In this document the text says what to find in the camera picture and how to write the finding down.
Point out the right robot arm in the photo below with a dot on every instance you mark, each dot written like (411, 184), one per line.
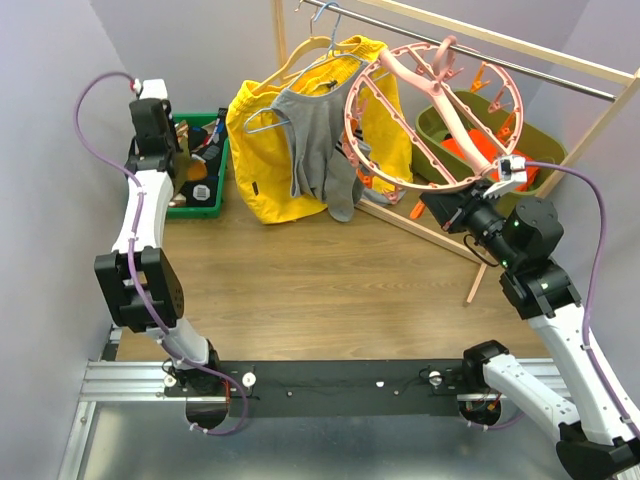
(591, 429)

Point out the black patterned sock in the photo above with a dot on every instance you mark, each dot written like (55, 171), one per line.
(207, 143)

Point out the wooden clothes hanger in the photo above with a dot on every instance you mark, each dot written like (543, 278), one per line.
(332, 50)

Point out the metal hanging rail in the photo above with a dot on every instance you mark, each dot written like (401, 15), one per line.
(466, 51)

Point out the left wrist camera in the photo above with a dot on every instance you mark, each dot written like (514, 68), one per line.
(150, 89)

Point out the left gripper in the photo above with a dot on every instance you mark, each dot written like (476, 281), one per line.
(172, 127)

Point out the pink round clip hanger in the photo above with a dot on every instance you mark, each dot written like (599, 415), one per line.
(428, 68)

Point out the green plastic tray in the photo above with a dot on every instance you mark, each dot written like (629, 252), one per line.
(177, 207)

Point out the yellow shorts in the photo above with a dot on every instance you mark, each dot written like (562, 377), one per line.
(261, 154)

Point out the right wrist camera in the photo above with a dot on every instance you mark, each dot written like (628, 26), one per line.
(512, 174)

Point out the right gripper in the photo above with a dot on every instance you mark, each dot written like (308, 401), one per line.
(452, 208)

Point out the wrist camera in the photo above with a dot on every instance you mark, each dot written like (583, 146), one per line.
(150, 89)
(512, 174)

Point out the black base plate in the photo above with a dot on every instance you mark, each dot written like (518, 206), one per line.
(325, 388)

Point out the orange clothes peg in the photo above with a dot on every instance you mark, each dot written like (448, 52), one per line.
(417, 210)

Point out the olive striped sock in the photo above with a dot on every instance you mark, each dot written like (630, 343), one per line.
(186, 168)

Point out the grey striped sock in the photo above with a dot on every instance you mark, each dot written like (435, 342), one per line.
(343, 188)

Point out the blue wire hanger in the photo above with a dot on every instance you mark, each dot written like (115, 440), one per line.
(325, 76)

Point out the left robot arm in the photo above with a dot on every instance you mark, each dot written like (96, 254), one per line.
(141, 289)

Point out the olive green plastic bin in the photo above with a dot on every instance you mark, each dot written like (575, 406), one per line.
(533, 145)

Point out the grey tank top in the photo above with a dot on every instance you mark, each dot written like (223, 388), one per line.
(313, 125)

